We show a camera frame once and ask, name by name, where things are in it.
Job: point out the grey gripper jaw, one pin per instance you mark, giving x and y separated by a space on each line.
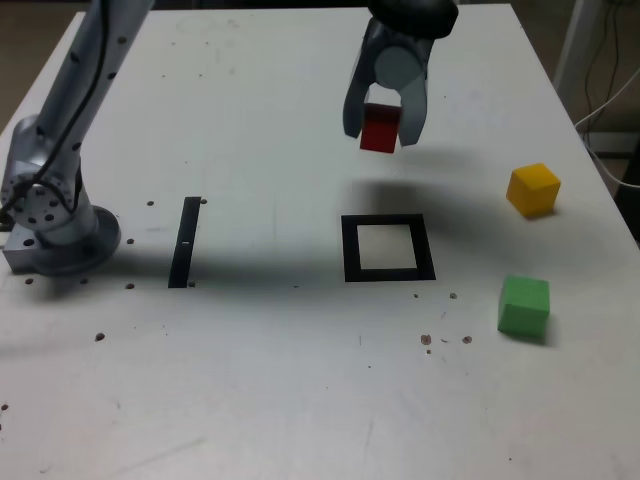
414 110
354 100

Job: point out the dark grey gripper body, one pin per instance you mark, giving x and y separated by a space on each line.
397 36

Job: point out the red cube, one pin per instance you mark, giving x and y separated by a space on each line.
377 135

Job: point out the yellow cube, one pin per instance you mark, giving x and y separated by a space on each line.
532 192

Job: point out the green cube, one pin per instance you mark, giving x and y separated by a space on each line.
522 307

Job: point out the black tape square outline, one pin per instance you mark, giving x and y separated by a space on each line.
350 250

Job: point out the black tape strip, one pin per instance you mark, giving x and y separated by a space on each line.
181 260

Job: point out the white background post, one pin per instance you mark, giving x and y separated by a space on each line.
570 45

